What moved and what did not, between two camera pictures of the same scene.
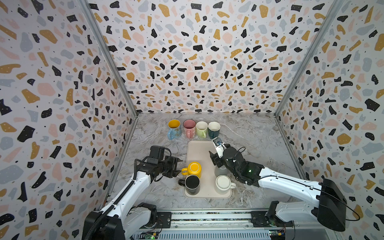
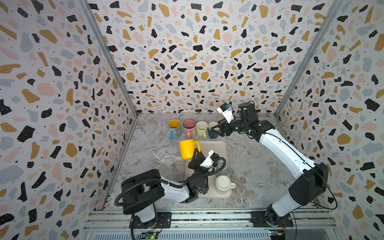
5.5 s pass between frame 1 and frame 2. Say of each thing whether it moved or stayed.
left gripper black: moved
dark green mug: stayed
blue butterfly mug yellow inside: stayed
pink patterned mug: stayed
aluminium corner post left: stayed
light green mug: stayed
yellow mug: moved
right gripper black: moved
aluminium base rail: stayed
